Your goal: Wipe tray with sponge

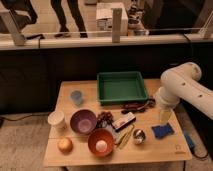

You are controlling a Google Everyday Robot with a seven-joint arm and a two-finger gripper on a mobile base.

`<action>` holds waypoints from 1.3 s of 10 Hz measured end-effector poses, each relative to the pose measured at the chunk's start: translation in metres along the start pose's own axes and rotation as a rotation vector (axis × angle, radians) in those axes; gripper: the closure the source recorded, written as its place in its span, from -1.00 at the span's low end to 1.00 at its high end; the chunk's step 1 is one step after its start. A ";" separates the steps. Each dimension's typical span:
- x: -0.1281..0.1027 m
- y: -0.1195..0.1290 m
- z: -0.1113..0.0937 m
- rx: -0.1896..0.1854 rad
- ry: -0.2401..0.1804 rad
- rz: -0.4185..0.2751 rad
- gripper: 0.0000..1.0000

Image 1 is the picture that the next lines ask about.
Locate wooden table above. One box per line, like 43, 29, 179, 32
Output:
42, 78, 193, 168

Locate yellow banana peel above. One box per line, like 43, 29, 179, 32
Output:
115, 125, 135, 149

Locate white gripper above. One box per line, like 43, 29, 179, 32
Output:
155, 87, 176, 124

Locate dark red cable bundle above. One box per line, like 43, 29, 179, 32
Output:
121, 97, 157, 115

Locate white cardboard box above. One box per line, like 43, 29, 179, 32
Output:
96, 2, 128, 36

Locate blue plastic cup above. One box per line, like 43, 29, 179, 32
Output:
70, 90, 83, 106

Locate orange bowl with egg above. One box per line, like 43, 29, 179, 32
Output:
88, 129, 114, 157

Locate black white rectangular box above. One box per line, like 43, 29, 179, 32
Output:
112, 112, 136, 131

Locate purple bowl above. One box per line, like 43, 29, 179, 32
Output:
70, 109, 97, 135

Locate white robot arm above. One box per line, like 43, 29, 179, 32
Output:
154, 62, 213, 125

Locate green plastic tray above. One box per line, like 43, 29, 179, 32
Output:
97, 71, 148, 105

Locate shiny metal cup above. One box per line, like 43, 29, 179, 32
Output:
133, 129, 146, 145

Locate yellow round fruit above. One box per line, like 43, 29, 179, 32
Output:
57, 137, 73, 153

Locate black office chair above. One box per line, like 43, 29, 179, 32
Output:
0, 0, 39, 34

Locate white paper cup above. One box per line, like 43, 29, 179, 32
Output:
48, 111, 67, 131

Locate bunch of dark grapes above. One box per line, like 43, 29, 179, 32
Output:
97, 112, 113, 128

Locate standing person legs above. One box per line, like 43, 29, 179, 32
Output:
49, 0, 89, 39

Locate blue object on floor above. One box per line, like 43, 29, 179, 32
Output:
183, 132, 195, 149

